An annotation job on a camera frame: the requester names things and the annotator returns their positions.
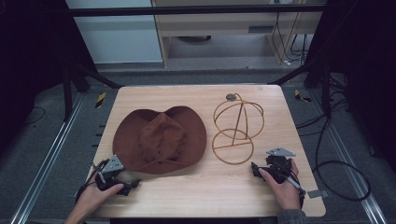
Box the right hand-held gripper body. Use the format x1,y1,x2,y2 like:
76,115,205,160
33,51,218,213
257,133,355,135
263,147,297,185

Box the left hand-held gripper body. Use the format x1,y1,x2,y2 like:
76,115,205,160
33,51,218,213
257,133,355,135
93,154,126,192

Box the gold wire hat stand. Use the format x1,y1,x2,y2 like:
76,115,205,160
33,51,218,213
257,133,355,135
211,92,266,166

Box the brown wide-brim hat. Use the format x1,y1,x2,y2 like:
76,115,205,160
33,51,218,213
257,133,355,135
112,105,208,175

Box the person's left hand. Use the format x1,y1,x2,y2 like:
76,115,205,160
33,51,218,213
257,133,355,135
72,182,125,219

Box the person's right hand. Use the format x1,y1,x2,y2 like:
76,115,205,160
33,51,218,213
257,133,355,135
258,159,302,212

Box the grey tape piece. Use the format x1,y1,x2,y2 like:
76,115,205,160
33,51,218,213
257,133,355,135
306,189,330,200

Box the yellow black striped tape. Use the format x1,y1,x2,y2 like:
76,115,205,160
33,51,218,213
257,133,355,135
293,89,313,104
94,91,107,109

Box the black metal stand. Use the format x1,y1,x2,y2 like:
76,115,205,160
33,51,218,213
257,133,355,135
61,60,124,123
276,57,332,119

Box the white cabinet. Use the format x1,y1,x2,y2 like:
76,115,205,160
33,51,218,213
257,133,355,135
64,0,164,65

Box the dark curtain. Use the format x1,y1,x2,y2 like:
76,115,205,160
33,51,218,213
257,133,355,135
0,0,96,153
306,0,396,171

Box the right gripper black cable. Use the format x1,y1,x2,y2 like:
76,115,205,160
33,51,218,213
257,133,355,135
279,167,306,209

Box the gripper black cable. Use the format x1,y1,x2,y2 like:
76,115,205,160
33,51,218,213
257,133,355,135
74,159,111,203
279,167,306,209

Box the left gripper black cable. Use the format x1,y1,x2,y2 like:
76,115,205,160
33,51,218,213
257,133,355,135
74,159,111,203

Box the metal floor rail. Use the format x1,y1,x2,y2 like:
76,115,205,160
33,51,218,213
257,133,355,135
8,92,86,224
310,89,389,224

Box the thin black floor cable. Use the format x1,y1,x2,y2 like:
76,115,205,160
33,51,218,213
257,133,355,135
23,105,47,126

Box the thick black looped floor cable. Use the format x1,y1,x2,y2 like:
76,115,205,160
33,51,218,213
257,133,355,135
312,117,372,203

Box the black hanging cables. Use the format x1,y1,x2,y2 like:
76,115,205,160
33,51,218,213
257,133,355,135
271,11,310,67

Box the black horizontal frame bar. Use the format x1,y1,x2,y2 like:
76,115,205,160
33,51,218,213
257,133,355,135
66,4,328,19

